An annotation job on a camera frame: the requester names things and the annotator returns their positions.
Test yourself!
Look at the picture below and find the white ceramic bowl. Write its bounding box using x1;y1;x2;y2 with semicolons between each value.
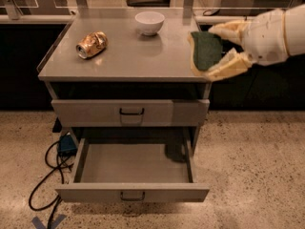
135;11;165;36

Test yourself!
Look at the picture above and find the black floor cable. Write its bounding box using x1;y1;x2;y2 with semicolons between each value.
28;139;74;229

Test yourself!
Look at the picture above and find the crushed gold soda can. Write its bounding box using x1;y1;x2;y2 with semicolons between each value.
76;31;109;59

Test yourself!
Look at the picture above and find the green and yellow sponge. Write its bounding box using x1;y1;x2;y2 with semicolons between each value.
188;31;223;75

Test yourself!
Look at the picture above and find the grey metal drawer cabinet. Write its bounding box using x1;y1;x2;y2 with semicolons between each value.
39;8;211;140

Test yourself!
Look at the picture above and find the blue power adapter box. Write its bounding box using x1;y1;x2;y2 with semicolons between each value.
57;135;77;156

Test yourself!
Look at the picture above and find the blue tape floor marker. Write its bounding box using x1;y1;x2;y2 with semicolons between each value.
31;214;67;229

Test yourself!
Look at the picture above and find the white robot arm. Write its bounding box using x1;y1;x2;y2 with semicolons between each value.
205;5;305;81

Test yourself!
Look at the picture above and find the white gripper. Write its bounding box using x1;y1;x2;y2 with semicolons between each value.
206;10;288;81

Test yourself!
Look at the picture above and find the open middle grey drawer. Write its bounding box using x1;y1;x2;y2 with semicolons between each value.
56;136;209;203

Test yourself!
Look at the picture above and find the closed upper grey drawer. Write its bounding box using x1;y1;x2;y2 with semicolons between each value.
51;99;210;127

